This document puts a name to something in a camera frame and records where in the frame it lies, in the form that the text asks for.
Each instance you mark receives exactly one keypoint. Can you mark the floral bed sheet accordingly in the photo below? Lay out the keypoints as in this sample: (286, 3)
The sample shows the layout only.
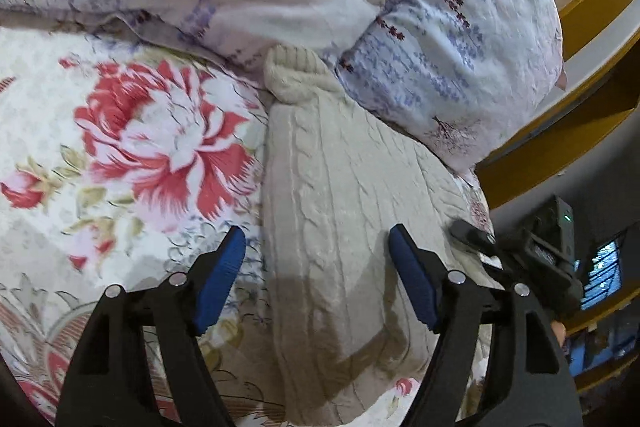
(125, 132)

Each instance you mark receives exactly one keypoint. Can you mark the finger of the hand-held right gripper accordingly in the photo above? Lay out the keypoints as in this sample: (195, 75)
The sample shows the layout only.
(470, 234)

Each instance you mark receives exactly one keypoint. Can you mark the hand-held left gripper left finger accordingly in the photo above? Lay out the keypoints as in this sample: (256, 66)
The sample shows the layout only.
(222, 267)

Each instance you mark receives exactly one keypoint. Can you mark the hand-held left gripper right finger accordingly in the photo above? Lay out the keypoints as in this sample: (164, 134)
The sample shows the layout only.
(415, 277)

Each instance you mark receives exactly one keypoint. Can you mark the barred window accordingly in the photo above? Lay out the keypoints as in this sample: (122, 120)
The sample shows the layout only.
(605, 272)

